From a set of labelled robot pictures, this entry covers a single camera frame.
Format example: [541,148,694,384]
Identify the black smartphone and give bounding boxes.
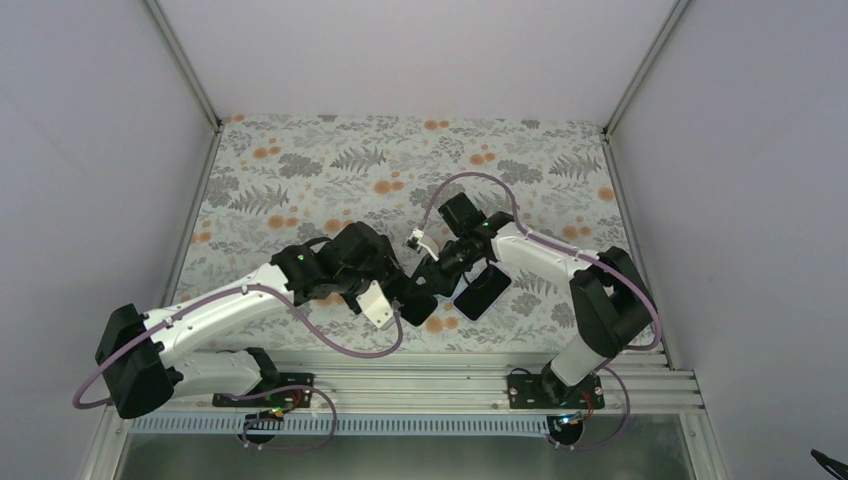
[396,283,439,327]

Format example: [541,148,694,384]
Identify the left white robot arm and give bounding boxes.
[95,222,417,419]

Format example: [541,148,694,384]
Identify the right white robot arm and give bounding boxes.
[406,193,661,407]

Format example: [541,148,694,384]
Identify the smartphone in clear case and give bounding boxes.
[452,264,512,322]

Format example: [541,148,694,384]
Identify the floral patterned table mat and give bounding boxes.
[175,115,629,353]

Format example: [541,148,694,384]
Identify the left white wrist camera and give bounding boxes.
[356,280,395,329]

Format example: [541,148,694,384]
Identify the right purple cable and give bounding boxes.
[419,172,664,452]

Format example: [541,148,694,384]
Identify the aluminium mounting rail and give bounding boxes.
[107,352,706,416]

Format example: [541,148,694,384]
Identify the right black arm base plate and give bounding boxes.
[506,368,605,410]

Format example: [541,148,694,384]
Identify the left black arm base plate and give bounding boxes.
[212,372,315,410]

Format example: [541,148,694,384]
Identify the left aluminium frame post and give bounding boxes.
[142,0,221,132]

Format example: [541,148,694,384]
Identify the aluminium frame post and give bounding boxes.
[604,0,692,136]
[142,0,221,132]

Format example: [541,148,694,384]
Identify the slotted grey cable duct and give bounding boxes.
[129,412,553,438]

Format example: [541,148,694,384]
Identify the right aluminium frame post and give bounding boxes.
[604,0,692,136]

